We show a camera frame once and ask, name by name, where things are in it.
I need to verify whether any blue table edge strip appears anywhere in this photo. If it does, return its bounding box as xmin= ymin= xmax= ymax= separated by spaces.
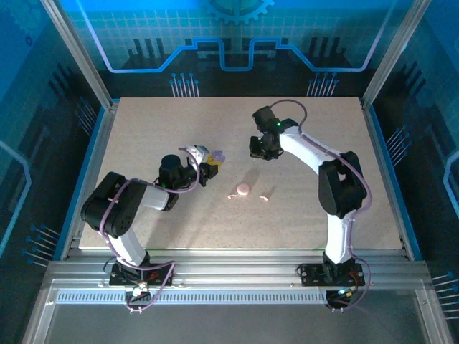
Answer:
xmin=52 ymin=98 xmax=112 ymax=261
xmin=368 ymin=102 xmax=425 ymax=262

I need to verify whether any aluminium table side rail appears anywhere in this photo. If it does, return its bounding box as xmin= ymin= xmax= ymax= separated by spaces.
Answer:
xmin=59 ymin=101 xmax=121 ymax=261
xmin=360 ymin=100 xmax=417 ymax=261

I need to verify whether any wide aluminium mounting rail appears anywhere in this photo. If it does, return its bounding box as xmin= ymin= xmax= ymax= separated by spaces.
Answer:
xmin=46 ymin=249 xmax=431 ymax=290

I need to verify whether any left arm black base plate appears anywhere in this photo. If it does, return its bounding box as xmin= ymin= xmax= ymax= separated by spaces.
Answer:
xmin=108 ymin=262 xmax=176 ymax=287

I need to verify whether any grey slotted cable duct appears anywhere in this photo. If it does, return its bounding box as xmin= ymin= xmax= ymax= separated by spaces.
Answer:
xmin=55 ymin=290 xmax=329 ymax=306

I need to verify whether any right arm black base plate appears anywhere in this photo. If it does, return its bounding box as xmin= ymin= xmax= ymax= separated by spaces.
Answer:
xmin=299 ymin=263 xmax=366 ymax=287

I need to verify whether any aluminium frame post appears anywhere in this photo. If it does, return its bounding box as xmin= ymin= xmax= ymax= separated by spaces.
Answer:
xmin=360 ymin=0 xmax=435 ymax=110
xmin=39 ymin=0 xmax=121 ymax=110

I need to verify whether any aluminium lower frame bar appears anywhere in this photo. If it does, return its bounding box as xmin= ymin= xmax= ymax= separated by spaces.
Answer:
xmin=20 ymin=288 xmax=59 ymax=344
xmin=415 ymin=286 xmax=455 ymax=344

